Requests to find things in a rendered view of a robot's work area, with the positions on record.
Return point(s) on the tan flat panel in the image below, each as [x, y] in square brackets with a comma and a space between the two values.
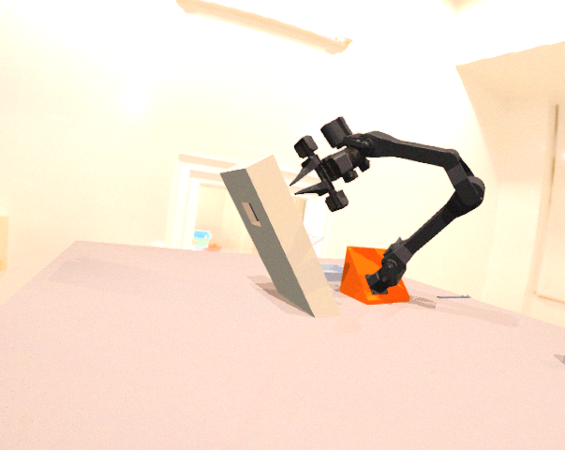
[264, 204]

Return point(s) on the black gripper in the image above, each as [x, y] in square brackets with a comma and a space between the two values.
[306, 147]

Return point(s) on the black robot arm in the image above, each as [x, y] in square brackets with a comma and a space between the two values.
[468, 189]

